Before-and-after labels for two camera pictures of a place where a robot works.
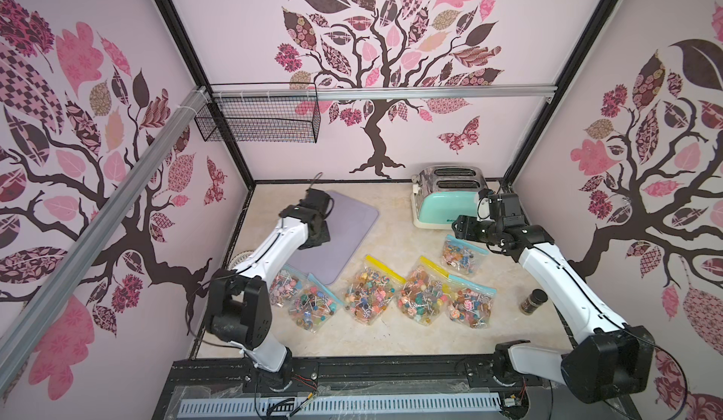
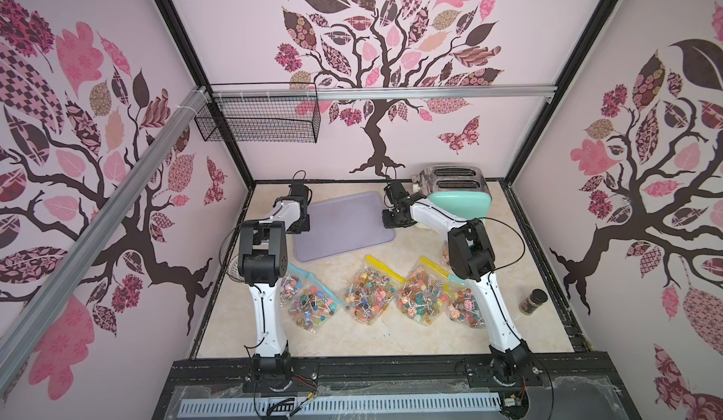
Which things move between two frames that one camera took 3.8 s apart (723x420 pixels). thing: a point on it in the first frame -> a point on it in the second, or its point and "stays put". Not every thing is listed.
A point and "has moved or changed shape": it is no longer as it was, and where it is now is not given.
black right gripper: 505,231 -> 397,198
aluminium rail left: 22,325 stays put
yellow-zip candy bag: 371,290 stays put
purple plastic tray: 348,226 has moved or changed shape
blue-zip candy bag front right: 468,303 stays put
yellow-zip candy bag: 423,291 stays put
